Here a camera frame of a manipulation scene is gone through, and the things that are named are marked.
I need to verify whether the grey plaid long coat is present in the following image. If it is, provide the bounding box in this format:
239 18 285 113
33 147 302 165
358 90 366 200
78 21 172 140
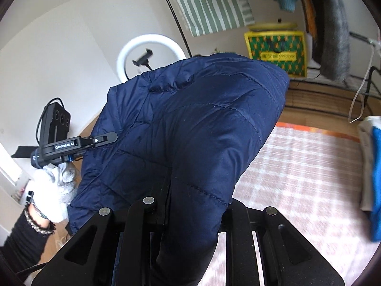
320 0 350 82

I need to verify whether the orange hanging scarf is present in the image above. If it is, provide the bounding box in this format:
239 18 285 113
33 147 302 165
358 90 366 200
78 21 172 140
301 0 318 46

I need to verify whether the black sleeved left forearm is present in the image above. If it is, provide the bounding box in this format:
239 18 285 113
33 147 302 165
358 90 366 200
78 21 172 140
1 208 55 273

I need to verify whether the white gloved left hand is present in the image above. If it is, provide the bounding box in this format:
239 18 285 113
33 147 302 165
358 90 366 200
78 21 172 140
30 163 77 223

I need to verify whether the navy quilted puffer jacket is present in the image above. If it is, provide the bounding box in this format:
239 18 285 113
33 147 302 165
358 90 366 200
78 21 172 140
68 53 289 285

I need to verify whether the black cable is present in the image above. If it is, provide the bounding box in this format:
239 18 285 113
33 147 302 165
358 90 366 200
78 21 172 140
35 96 67 147

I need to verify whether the black metal clothes rack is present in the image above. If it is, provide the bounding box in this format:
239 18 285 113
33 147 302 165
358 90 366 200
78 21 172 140
153 0 381 117

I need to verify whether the bright blue folded garment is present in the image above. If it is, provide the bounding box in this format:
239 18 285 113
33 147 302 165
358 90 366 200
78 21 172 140
370 127 381 241

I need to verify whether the pink plaid bed cover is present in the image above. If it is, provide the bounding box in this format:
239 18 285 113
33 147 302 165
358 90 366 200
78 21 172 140
196 121 379 286

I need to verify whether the beaded bracelet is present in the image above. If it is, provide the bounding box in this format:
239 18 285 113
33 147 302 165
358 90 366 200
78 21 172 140
23 206 57 235

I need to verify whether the green striped hanging cloth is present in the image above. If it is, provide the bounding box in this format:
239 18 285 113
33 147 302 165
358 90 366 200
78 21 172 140
176 0 254 37

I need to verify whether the white ring light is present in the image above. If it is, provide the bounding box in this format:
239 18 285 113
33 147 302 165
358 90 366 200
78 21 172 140
116 34 186 83

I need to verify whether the yellow green patterned box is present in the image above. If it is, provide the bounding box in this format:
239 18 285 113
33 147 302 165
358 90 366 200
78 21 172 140
244 23 307 78

